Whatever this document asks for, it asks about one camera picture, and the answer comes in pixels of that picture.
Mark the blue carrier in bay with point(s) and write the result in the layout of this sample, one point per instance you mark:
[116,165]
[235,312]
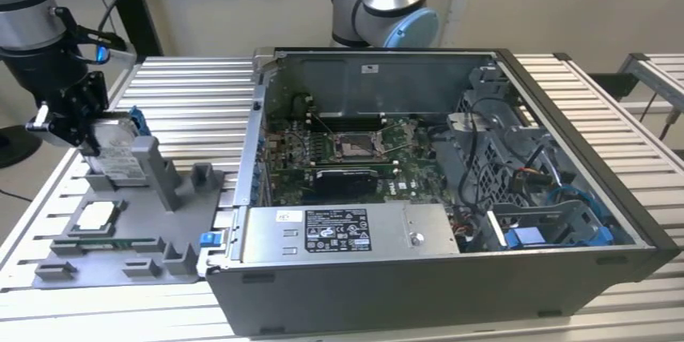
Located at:
[526,237]

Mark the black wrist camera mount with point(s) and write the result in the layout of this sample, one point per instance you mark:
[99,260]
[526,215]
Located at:
[96,43]

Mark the green motherboard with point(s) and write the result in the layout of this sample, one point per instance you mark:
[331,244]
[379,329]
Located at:
[411,182]

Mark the white vertical post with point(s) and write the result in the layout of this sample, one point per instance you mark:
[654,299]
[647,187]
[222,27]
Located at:
[460,5]

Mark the black graphics card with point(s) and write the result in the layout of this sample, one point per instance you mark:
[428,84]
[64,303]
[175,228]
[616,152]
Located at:
[344,186]

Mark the black round stand base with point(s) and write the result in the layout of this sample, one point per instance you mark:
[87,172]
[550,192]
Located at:
[16,146]

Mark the metal slat side table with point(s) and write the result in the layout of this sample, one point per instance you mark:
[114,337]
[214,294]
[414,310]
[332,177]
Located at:
[660,73]

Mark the black table bracket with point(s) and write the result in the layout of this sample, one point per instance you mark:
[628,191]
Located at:
[615,83]

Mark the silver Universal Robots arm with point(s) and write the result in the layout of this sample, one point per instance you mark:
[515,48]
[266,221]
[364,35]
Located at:
[22,17]

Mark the hard disk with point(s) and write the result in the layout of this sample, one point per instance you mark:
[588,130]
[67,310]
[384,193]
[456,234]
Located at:
[120,158]

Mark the black RAM slot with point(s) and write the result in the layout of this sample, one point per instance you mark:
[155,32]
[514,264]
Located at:
[350,120]
[350,127]

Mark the metal disk bay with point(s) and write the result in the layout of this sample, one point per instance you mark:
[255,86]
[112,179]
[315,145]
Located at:
[535,214]

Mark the CPU socket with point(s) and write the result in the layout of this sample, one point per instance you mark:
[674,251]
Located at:
[354,146]

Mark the grey plastic parts rack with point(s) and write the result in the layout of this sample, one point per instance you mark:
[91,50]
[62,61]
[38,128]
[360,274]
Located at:
[134,222]

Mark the open black PC case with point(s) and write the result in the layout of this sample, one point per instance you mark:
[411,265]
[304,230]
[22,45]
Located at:
[400,298]

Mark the RAM slot with white clips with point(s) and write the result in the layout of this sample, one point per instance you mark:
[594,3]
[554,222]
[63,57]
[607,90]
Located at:
[355,163]

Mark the thin metal locking lever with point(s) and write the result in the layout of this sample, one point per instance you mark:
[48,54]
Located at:
[324,123]

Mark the blue case latch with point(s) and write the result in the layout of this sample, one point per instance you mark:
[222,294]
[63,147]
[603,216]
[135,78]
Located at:
[208,239]

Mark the metal drive cage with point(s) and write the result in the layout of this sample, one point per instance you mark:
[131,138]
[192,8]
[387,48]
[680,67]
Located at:
[496,146]

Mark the silver power supply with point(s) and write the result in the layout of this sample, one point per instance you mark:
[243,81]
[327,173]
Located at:
[267,234]

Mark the green RAM stick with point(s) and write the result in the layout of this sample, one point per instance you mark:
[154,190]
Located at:
[102,243]

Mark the silver CPU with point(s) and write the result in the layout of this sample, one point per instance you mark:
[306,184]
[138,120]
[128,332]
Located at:
[94,216]

